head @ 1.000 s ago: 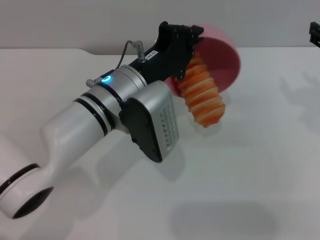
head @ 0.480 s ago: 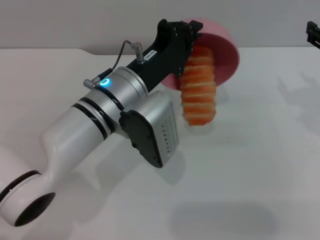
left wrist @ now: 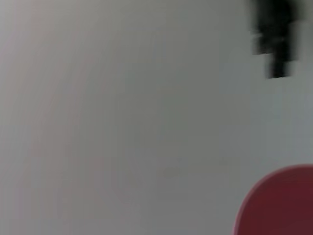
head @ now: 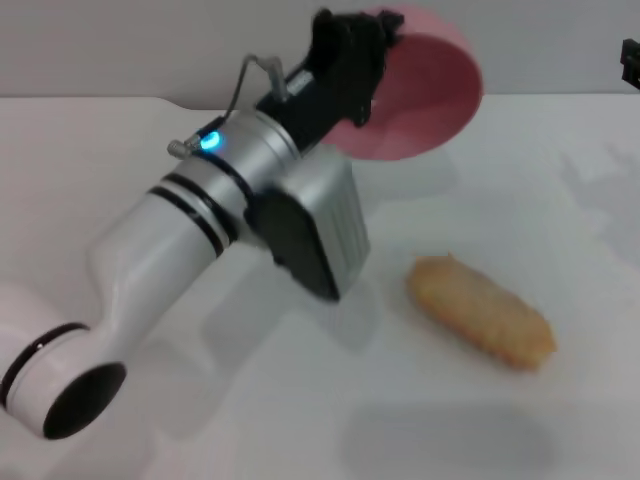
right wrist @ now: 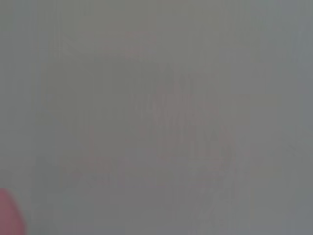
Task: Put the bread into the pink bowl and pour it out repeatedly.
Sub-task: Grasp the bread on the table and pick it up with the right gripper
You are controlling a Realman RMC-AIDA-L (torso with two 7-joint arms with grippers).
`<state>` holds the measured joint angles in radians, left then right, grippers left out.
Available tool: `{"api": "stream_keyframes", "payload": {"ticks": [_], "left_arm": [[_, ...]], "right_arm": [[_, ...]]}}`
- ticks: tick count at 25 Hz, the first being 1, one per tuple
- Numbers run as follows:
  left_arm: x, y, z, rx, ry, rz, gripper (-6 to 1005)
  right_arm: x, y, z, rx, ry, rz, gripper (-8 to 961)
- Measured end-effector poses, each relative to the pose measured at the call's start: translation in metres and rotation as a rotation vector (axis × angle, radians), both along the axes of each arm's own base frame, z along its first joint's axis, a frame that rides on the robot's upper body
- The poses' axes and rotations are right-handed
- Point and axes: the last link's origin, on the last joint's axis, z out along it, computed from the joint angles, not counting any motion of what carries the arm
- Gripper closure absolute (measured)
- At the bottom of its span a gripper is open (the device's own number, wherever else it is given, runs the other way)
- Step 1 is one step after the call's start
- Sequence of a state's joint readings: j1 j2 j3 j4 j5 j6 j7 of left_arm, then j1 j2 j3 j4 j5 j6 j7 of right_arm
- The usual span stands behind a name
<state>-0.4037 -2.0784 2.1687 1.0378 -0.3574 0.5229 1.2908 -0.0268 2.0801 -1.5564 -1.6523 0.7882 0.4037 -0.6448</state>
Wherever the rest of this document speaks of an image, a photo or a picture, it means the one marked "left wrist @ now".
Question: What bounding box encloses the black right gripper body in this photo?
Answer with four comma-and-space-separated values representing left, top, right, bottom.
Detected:
246, 0, 304, 55

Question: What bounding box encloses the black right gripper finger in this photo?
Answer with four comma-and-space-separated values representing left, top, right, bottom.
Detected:
266, 52, 295, 79

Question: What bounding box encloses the pink plastic bowl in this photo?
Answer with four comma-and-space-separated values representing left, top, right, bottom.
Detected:
232, 164, 313, 235

